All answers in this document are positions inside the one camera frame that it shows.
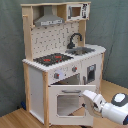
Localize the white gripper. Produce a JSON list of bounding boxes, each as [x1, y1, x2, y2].
[[82, 90, 106, 117]]

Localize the white oven door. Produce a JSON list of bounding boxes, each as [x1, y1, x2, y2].
[[49, 85, 96, 126]]

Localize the red stove knob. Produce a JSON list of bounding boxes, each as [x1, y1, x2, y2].
[[54, 73, 60, 79], [71, 66, 79, 73]]

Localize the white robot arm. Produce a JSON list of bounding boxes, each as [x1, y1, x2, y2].
[[82, 90, 128, 125]]

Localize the wooden toy kitchen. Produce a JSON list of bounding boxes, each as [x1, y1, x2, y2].
[[22, 2, 105, 127]]

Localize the white dishwasher door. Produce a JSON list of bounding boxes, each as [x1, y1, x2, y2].
[[81, 55, 102, 93]]

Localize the metal sink basin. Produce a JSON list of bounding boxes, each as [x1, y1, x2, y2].
[[65, 47, 95, 56]]

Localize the black toy faucet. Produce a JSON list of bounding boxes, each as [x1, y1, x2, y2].
[[67, 33, 83, 49]]

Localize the black stovetop red burners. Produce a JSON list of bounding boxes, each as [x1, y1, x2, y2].
[[34, 53, 70, 66]]

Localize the toy microwave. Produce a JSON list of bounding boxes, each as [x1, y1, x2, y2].
[[67, 3, 89, 21]]

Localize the grey range hood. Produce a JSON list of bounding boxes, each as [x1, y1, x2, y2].
[[35, 5, 64, 27]]

